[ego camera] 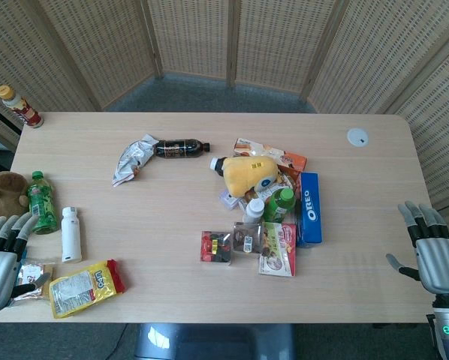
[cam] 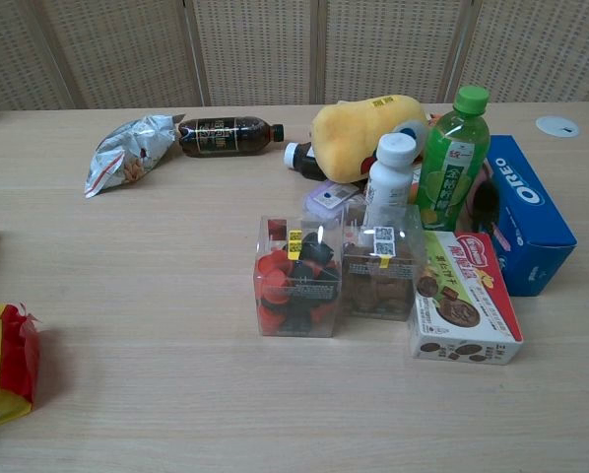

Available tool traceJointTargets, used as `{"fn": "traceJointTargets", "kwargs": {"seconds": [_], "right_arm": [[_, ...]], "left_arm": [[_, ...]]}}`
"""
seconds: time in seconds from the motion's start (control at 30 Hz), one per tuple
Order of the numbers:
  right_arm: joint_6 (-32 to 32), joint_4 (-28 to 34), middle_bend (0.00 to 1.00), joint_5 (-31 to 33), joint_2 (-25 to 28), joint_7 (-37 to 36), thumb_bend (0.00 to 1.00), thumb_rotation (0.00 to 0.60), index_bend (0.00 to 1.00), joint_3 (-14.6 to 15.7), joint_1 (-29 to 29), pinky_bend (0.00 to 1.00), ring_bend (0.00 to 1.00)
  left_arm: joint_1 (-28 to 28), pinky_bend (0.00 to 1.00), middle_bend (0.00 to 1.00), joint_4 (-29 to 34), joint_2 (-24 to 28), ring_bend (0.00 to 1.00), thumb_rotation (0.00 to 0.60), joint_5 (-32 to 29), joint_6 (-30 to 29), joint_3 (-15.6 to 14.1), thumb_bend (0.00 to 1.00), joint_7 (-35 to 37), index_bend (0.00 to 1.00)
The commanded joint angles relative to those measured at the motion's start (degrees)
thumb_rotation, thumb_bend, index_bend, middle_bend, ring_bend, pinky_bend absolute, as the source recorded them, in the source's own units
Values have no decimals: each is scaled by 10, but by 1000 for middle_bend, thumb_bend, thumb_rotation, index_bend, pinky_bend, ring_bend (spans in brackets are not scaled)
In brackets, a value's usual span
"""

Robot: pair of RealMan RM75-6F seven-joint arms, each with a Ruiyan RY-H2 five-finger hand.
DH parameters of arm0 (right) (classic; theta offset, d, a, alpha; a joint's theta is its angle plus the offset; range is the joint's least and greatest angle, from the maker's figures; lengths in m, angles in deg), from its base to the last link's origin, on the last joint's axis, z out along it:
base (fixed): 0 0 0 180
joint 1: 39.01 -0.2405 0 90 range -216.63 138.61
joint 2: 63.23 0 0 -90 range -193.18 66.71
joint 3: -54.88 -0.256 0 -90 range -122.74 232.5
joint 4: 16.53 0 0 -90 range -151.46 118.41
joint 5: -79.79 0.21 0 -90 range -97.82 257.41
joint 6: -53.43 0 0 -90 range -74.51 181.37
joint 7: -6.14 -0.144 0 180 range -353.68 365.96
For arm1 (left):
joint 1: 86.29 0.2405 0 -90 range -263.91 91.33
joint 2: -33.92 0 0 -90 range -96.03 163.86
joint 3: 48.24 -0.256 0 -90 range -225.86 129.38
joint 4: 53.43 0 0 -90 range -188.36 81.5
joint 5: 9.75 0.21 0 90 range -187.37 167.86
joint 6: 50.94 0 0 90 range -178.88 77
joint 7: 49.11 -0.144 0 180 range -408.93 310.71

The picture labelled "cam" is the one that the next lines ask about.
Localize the clear box brown items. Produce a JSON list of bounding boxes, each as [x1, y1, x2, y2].
[[339, 203, 427, 323]]

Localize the clear box with red-black caps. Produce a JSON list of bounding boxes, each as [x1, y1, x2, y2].
[[252, 214, 344, 339]]

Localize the white snack bag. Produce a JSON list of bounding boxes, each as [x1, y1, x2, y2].
[[83, 113, 186, 199]]

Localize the purple soap box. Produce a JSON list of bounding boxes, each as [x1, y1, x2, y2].
[[301, 178, 365, 231]]

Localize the blue Oreo box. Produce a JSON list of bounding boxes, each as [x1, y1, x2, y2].
[[479, 134, 578, 298]]

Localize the white table cable grommet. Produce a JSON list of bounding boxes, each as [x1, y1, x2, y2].
[[536, 115, 582, 138]]

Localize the white red cookie box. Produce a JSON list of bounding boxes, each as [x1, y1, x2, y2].
[[407, 230, 525, 367]]

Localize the yellow red snack bag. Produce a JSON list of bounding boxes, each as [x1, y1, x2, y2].
[[0, 303, 43, 434]]

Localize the black pink item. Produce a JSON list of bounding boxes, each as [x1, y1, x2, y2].
[[464, 165, 501, 233]]

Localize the yellow plush toy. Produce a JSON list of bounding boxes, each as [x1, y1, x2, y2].
[[309, 94, 429, 185]]

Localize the white plastic bottle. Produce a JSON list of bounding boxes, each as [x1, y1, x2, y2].
[[361, 132, 419, 226]]

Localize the beige perforated folding screen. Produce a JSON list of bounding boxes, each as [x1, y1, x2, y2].
[[0, 0, 589, 111]]

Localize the green tea bottle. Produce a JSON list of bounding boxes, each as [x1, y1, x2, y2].
[[416, 85, 491, 233]]

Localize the dark tea bottle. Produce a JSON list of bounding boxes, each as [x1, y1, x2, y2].
[[177, 115, 286, 159]]

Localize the brown bottle with white cap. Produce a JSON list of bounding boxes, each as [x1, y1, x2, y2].
[[283, 141, 329, 182]]

